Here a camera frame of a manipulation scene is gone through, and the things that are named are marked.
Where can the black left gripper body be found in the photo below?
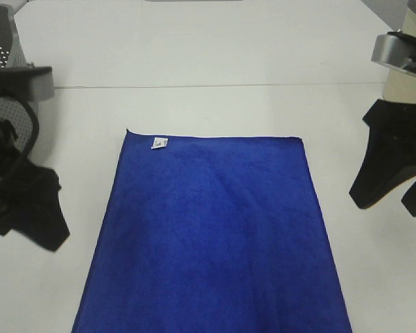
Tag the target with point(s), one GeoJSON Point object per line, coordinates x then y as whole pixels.
{"type": "Point", "coordinates": [28, 192]}

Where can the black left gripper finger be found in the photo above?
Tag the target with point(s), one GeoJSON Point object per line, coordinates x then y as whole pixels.
{"type": "Point", "coordinates": [45, 222]}

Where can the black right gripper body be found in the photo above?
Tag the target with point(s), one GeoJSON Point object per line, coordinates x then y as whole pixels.
{"type": "Point", "coordinates": [394, 121]}

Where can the blue towel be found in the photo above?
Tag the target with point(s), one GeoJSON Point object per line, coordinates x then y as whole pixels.
{"type": "Point", "coordinates": [212, 235]}

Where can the grey perforated laundry basket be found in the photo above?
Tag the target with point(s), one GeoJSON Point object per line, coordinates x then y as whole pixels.
{"type": "Point", "coordinates": [12, 57]}

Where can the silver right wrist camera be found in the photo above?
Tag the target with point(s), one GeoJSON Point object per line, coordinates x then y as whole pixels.
{"type": "Point", "coordinates": [397, 51]}

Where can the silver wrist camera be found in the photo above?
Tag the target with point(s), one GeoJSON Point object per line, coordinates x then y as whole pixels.
{"type": "Point", "coordinates": [397, 51]}
{"type": "Point", "coordinates": [27, 83]}

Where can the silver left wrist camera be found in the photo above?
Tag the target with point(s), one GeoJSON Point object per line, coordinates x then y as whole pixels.
{"type": "Point", "coordinates": [27, 83]}

